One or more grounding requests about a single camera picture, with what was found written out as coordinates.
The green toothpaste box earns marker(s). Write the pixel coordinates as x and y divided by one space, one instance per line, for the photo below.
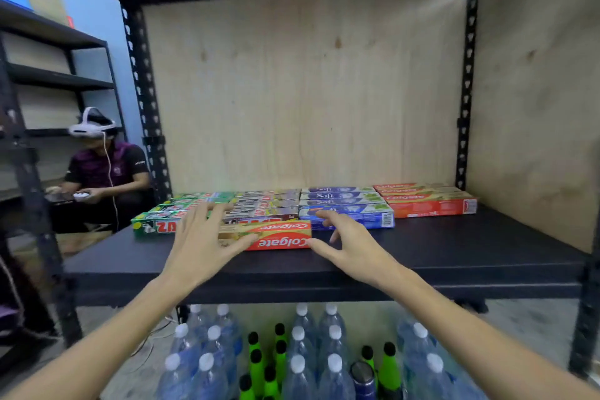
192 201
204 195
157 224
171 209

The person's left thumb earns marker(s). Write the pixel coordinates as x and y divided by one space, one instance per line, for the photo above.
241 245

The person's right thumb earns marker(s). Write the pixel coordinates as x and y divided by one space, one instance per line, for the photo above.
323 250

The white hand controller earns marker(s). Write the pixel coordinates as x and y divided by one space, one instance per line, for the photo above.
81 196

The group of green bottles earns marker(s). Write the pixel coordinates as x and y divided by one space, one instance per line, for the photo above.
257 369

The plywood side panel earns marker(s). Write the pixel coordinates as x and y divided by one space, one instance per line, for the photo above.
534 99

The small red item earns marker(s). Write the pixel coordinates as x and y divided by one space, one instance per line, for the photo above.
70 22

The red and tan toothpaste box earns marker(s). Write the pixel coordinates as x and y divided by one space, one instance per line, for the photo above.
281 235

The person's right forearm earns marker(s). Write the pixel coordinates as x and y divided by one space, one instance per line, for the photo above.
478 343

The person's right hand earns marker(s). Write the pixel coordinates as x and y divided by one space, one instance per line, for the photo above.
361 254

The group of clear water bottles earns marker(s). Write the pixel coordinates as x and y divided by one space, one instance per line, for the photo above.
300 367

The person's left hand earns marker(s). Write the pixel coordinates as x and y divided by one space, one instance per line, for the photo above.
197 249

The plywood back panel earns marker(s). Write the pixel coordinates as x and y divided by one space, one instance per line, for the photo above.
304 85

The white headset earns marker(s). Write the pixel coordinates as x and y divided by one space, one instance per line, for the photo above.
91 128

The person's left forearm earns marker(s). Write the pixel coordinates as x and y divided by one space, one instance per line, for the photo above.
103 348

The blue toothpaste box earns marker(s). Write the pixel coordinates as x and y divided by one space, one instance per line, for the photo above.
370 217
340 202
340 196
337 189

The dark blue metal can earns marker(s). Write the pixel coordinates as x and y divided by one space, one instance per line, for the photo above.
363 381

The black metal shelf rack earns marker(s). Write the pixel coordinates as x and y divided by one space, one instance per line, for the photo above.
146 85

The plywood board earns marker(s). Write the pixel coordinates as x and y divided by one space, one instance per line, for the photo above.
37 53
49 108

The black storage rack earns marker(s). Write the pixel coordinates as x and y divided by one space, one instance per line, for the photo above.
56 79

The person's right middle finger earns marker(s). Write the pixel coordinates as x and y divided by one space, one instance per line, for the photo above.
334 235

